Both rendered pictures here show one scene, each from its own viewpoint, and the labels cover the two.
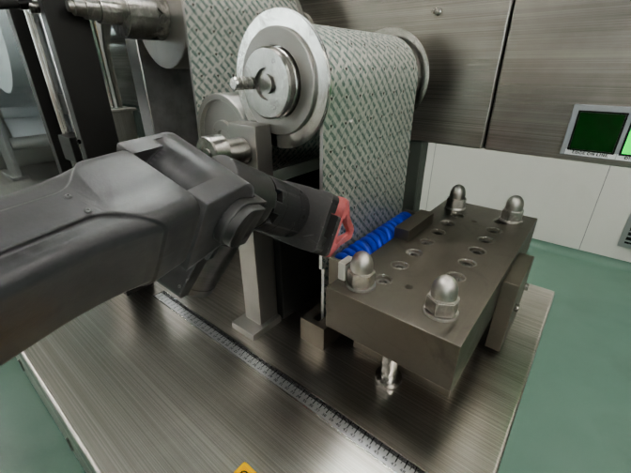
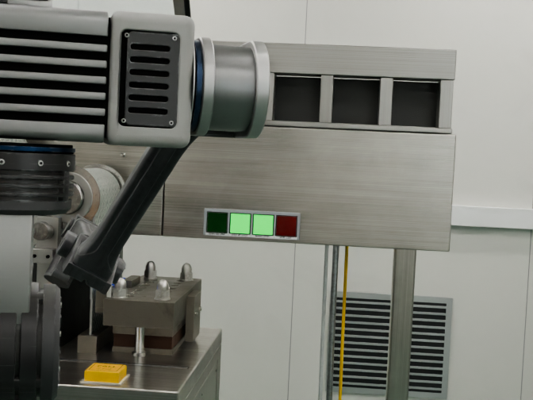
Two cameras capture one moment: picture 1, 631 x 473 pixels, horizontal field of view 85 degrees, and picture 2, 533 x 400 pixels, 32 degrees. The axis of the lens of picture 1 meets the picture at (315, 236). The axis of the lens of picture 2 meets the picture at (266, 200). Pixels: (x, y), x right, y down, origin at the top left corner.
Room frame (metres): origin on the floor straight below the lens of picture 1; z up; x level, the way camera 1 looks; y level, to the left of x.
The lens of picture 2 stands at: (-1.53, 0.85, 1.37)
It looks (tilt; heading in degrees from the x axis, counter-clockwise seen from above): 3 degrees down; 325
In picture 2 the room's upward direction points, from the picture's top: 3 degrees clockwise
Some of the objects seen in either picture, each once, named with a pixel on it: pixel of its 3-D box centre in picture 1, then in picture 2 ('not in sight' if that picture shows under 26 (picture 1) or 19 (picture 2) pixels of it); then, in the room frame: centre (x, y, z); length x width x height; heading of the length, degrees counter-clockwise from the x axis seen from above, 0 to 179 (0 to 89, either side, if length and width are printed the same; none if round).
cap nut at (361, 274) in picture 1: (361, 268); (120, 287); (0.35, -0.05, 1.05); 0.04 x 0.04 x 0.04
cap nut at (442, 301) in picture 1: (443, 294); (162, 289); (0.30, -0.13, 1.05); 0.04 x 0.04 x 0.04
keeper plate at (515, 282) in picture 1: (512, 300); (193, 315); (0.41, -0.28, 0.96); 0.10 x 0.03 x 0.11; 141
